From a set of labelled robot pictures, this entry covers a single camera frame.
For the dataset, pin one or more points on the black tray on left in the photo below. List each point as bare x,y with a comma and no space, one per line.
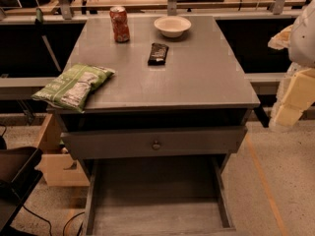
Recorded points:
18,177

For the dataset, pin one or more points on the grey top drawer with knob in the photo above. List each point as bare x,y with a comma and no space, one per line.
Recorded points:
153,142

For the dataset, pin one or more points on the green chip bag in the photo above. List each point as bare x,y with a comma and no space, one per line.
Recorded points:
71,89

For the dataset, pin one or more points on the grey wooden drawer cabinet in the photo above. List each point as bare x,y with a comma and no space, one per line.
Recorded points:
201,84

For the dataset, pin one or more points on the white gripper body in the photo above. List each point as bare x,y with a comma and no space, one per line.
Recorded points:
303,41

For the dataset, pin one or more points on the open grey middle drawer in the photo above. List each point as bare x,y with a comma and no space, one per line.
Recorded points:
157,196

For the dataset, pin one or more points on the white ceramic bowl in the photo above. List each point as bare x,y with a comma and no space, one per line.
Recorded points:
172,26

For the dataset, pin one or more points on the red soda can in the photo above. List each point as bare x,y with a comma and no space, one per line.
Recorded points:
118,16

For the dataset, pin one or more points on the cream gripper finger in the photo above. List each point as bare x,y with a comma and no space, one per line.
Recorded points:
281,40
296,93

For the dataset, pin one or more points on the light wooden crate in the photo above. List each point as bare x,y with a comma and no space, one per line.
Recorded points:
57,165

